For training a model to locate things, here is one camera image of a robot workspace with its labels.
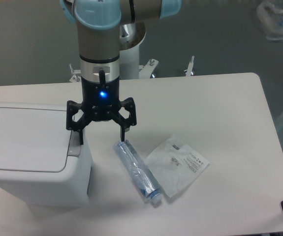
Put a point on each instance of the clear plastic bag on floor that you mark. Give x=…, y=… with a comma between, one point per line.
x=270, y=15

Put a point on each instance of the crushed clear plastic bottle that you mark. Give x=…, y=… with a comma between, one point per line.
x=139, y=172

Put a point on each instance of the white printed plastic pouch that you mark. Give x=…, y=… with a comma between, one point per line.
x=175, y=165

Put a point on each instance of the white trash can lid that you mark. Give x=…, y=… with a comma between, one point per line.
x=34, y=140

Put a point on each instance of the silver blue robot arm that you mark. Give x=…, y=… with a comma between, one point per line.
x=98, y=25

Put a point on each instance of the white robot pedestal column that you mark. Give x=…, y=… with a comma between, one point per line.
x=131, y=37

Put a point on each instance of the white pedestal base frame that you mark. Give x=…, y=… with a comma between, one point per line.
x=146, y=68

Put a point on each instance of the grey trash can push button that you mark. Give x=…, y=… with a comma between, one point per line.
x=74, y=147

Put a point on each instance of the white plastic trash can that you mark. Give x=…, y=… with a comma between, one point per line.
x=68, y=187

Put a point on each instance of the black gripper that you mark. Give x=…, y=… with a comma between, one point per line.
x=101, y=100

